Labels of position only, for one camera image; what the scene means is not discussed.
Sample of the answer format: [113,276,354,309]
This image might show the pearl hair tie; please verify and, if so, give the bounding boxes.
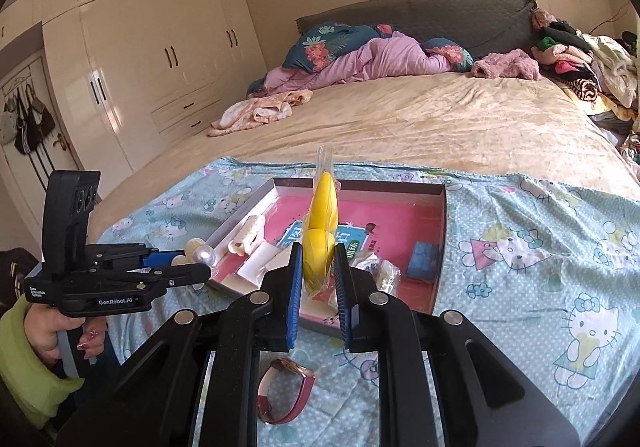
[171,237,219,269]

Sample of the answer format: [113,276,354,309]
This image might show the yellow bangles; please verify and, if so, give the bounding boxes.
[302,146,340,297]

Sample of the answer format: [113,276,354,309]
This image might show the bagged gold jewelry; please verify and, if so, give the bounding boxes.
[373,259,401,297]

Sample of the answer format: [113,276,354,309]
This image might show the cream hair claw clip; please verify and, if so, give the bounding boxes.
[228,215,266,256]

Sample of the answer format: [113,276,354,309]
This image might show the small blue box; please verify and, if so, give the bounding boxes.
[406,241,440,283]

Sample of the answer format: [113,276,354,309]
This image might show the bagged dark jewelry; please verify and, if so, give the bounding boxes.
[350,251,382,276]

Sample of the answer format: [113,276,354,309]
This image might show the green sleeve forearm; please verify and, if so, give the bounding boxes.
[0,297,84,430]

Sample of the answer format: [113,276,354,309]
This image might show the left hand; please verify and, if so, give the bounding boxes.
[24,304,107,367]

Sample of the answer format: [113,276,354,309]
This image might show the pink Chinese workbook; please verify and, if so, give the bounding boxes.
[207,186,446,314]

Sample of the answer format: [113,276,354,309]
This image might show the shallow cardboard tray box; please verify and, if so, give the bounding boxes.
[204,176,448,338]

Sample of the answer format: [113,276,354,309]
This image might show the white door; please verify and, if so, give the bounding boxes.
[1,51,78,239]

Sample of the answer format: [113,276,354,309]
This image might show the peach white garment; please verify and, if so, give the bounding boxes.
[207,90,312,137]

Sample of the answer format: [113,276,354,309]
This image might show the hanging handbags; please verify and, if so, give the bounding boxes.
[1,83,55,156]

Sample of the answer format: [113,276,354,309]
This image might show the beige bed blanket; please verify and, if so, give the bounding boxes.
[89,72,639,240]

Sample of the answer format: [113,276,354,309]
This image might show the floral dark blue pillow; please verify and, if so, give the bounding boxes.
[282,22,394,74]

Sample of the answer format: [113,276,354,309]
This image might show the pink purple quilt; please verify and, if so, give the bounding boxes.
[247,31,454,98]

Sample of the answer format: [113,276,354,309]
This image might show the cream wardrobe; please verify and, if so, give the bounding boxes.
[1,0,266,195]

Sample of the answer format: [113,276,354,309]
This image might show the pink fuzzy garment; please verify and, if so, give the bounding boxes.
[471,48,541,81]

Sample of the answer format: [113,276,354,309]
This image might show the dark grey headboard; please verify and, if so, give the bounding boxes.
[296,0,537,58]

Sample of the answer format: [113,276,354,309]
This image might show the pile of mixed clothes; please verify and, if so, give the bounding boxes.
[530,8,639,174]

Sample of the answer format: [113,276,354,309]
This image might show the red strap wristwatch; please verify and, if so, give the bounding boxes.
[256,357,316,425]

